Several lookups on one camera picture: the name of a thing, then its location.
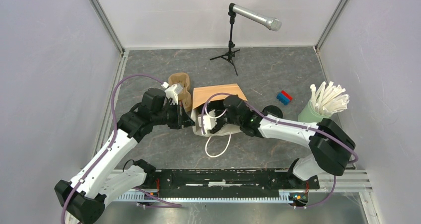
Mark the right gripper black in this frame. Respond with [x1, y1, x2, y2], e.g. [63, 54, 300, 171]
[206, 93, 242, 134]

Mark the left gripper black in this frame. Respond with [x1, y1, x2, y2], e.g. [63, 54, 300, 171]
[152, 100, 196, 129]

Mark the brown paper bag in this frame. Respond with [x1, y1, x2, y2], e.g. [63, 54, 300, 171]
[191, 83, 248, 158]

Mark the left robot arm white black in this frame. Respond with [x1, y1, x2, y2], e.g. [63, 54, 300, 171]
[54, 85, 195, 224]

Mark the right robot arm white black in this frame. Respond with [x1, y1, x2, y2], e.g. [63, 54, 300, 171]
[203, 94, 358, 188]

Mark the cardboard cup carrier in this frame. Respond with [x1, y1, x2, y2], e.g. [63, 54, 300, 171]
[168, 73, 193, 112]

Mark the blue red block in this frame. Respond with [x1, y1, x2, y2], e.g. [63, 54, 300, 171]
[276, 90, 292, 105]

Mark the black microphone tripod stand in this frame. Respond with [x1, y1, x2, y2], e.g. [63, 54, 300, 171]
[210, 11, 240, 76]

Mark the green cup holder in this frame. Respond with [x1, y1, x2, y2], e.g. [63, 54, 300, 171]
[297, 100, 332, 123]

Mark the white wrapped straws bundle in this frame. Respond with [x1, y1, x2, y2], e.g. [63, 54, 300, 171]
[309, 81, 350, 116]

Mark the silver microphone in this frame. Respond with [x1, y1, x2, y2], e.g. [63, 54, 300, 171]
[229, 3, 282, 31]

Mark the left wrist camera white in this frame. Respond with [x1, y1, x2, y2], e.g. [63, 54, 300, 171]
[161, 82, 183, 105]

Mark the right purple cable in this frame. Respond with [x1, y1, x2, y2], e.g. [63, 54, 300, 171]
[201, 92, 359, 164]

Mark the purple cable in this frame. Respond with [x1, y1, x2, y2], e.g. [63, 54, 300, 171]
[201, 92, 359, 164]
[61, 74, 165, 224]

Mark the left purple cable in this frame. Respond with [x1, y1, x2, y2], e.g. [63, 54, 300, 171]
[61, 74, 165, 224]

